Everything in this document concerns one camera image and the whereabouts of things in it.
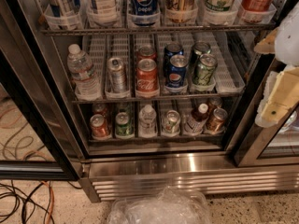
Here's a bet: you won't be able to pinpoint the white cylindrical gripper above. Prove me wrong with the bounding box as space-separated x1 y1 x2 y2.
253 28 299 128

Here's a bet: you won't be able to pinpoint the red coke can rear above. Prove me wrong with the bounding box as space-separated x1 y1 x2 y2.
137 45 157 61

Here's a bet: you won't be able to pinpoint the blue pepsi can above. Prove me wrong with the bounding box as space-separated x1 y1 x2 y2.
163 42 184 77
166 54 188 88

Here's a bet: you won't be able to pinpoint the green soda can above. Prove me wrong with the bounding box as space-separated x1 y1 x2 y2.
189 41 211 68
192 54 218 86

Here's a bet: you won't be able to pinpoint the bottom shelf silver green can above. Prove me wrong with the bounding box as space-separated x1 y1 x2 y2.
162 110 180 133

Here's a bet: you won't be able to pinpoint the green soda can front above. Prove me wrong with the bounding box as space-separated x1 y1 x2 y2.
192 54 218 86

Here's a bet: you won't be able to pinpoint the black floor cables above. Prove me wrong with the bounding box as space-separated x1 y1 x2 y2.
0 180 83 224

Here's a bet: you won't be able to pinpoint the top shelf blue white can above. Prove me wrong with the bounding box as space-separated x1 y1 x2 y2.
49 0 80 30

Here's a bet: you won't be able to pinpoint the bottom shelf water bottle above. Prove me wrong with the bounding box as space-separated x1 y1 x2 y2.
138 105 156 137

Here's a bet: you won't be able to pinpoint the blue pepsi can front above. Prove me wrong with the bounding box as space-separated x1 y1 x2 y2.
166 54 188 88

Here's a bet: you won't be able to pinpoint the bottom shelf brown bottle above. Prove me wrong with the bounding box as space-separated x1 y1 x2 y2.
185 104 208 133

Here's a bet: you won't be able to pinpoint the blue pepsi can rear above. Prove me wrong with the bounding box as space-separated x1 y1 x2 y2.
163 42 184 77

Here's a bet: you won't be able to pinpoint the bottom shelf bronze can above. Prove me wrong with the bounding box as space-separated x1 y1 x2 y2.
206 108 228 133

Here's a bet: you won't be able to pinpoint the steel fridge bottom grille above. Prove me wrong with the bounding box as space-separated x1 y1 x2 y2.
79 153 299 203

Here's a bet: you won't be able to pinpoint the glass fridge door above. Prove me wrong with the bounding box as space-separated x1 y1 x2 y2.
0 0 85 180
233 55 299 167

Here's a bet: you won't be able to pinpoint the top shelf white bottle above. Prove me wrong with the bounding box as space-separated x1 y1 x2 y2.
87 0 118 27

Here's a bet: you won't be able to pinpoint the top shelf pepsi can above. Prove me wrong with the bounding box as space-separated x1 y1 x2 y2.
131 0 158 26

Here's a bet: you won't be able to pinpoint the top shelf brown can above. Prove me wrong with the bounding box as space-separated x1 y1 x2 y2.
165 0 197 23

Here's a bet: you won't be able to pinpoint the orange floor cable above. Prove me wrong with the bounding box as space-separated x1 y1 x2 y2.
40 180 56 224

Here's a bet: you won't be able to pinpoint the empty clear shelf tray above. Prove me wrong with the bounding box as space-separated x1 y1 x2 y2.
199 32 245 93

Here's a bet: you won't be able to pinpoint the clear plastic bag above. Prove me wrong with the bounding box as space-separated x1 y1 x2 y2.
107 187 212 224

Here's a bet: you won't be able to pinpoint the left glass fridge door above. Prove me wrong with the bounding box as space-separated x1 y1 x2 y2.
0 0 85 180

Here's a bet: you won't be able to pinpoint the red coke can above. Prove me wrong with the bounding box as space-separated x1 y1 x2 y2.
136 59 158 92
137 45 157 61

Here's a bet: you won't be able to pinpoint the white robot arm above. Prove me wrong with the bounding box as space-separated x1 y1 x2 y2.
254 2 299 128

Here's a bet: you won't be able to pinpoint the silver soda can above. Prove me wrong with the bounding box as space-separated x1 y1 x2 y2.
107 57 127 93

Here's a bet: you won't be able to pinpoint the clear water bottle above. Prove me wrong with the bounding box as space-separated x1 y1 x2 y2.
67 44 101 101

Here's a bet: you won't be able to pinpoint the green soda can rear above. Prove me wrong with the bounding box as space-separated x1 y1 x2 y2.
189 41 211 68

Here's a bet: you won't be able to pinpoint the right glass fridge door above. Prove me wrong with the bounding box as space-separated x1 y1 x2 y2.
233 55 299 167

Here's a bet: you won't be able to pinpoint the red coke can front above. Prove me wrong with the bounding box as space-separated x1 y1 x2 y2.
136 59 158 92

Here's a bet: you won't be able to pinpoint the bottom shelf red can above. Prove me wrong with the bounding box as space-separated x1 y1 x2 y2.
90 114 110 138

